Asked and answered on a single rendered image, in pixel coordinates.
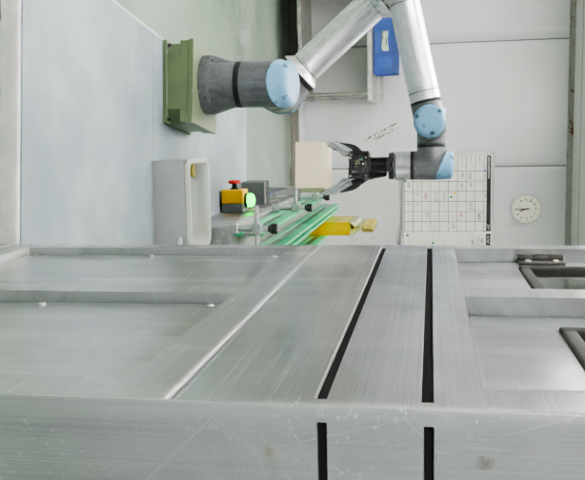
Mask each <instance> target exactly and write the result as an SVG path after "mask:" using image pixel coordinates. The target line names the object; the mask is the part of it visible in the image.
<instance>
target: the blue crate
mask: <svg viewBox="0 0 585 480"><path fill-rule="evenodd" d="M373 73H374V75H375V76H395V75H399V50H398V46H397V42H396V38H395V33H394V28H393V20H392V18H391V17H384V18H382V19H381V20H380V21H379V22H378V23H377V24H376V25H374V26H373Z"/></svg>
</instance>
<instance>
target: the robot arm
mask: <svg viewBox="0 0 585 480"><path fill-rule="evenodd" d="M384 17H391V18H392V20H393V28H394V33H395V38H396V42H397V46H398V50H399V55H400V59H401V64H402V69H403V72H404V77H405V81H406V86H407V90H408V94H409V99H410V103H411V109H412V114H413V118H414V128H415V130H416V144H417V151H396V152H395V153H394V152H389V157H371V153H370V152H369V151H368V150H361V149H360V148H359V147H358V146H356V145H353V144H347V143H341V142H338V141H333V140H320V141H319V142H325V143H326V144H327V145H328V147H331V148H332V149H333V150H338V151H339V152H340V154H341V155H343V156H344V157H347V156H349V174H348V178H349V179H350V180H349V179H347V178H343V179H341V180H340V182H339V183H338V184H337V185H333V186H331V187H330V188H329V189H326V190H323V191H321V192H320V193H319V194H320V195H332V194H337V193H341V192H346V191H351V190H356V189H357V188H359V187H360V186H361V185H362V184H363V183H365V181H366V182H367V181H368V180H372V179H375V178H380V177H384V176H387V172H388V173H389V180H392V179H394V178H395V180H402V179H403V182H404V183H406V182H407V179H408V180H443V179H451V178H452V177H453V175H454V153H453V152H452V151H451V150H446V119H447V114H446V108H445V106H444V105H442V102H441V98H440V92H439V88H438V84H437V79H436V75H435V70H434V61H433V58H432V53H431V48H430V44H429V39H428V34H427V31H426V26H425V21H424V17H423V12H422V8H421V4H420V0H353V1H352V2H351V4H350V5H349V6H347V7H346V8H345V9H343V10H342V11H341V12H340V13H339V14H338V15H337V16H336V17H335V18H334V19H333V20H332V21H331V22H330V23H329V24H328V25H327V26H326V27H325V28H324V29H323V30H322V31H321V32H319V33H318V34H317V35H316V36H315V37H314V38H313V39H312V40H311V41H310V42H309V43H308V44H307V45H306V46H305V47H303V48H302V49H301V50H300V51H299V52H298V53H297V54H296V55H293V56H289V55H286V56H285V57H284V58H283V59H278V60H271V61H231V60H228V59H225V58H221V57H218V56H215V55H204V56H202V58H201V60H200V62H199V66H198V72H197V91H198V98H199V103H200V106H201V109H202V111H203V112H204V113H205V114H207V115H216V114H218V113H221V112H224V111H227V110H231V109H234V108H264V109H266V110H268V111H270V112H272V113H275V114H288V113H291V112H294V111H295V110H297V109H298V108H299V107H300V106H301V104H302V103H303V101H304V98H305V97H306V96H307V95H308V94H309V93H310V92H311V91H312V90H313V89H314V88H315V80H316V79H317V78H318V77H319V76H320V75H321V74H322V73H323V72H324V71H325V70H326V69H328V68H329V67H330V66H331V65H332V64H333V63H334V62H335V61H336V60H337V59H338V58H340V57H341V56H342V55H343V54H344V53H345V52H346V51H347V50H348V49H349V48H350V47H352V46H353V45H354V44H355V43H356V42H357V41H358V40H359V39H360V38H361V37H362V36H363V35H365V34H366V33H367V32H368V31H369V30H370V29H371V28H372V27H373V26H374V25H376V24H377V23H378V22H379V21H380V20H381V19H382V18H384ZM351 154H352V155H351ZM351 179H352V180H351Z"/></svg>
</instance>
